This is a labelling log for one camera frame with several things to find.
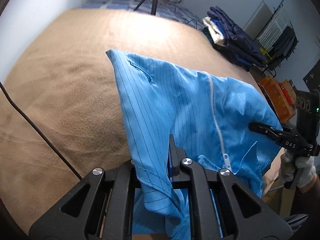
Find tan blanket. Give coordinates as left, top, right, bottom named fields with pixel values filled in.
left=1, top=9, right=263, bottom=239

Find stack of dark folded clothes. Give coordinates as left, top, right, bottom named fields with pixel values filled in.
left=202, top=6, right=266, bottom=72

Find dark hanging clothes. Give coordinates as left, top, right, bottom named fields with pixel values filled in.
left=267, top=26, right=298, bottom=71

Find orange covered stool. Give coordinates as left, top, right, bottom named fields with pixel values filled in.
left=258, top=76, right=295, bottom=123

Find black clothes rack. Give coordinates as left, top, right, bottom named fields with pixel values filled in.
left=255, top=0, right=299, bottom=77

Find dark window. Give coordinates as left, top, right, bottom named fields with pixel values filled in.
left=303, top=60, right=320, bottom=91

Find blue patterned bedsheet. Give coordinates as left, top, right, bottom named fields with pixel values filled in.
left=80, top=0, right=208, bottom=30

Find yellow crate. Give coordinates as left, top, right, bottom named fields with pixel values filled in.
left=259, top=46, right=270, bottom=61

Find striped white towel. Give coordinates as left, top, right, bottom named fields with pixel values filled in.
left=256, top=4, right=290, bottom=51

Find right gloved hand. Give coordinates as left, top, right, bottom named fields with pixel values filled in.
left=279, top=149, right=317, bottom=189

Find light blue jacket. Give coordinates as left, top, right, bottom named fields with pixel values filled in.
left=106, top=49, right=281, bottom=239

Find cardboard box with red book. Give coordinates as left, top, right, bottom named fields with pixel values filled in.
left=278, top=79, right=297, bottom=106

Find black cable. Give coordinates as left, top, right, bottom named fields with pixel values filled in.
left=0, top=81, right=83, bottom=181

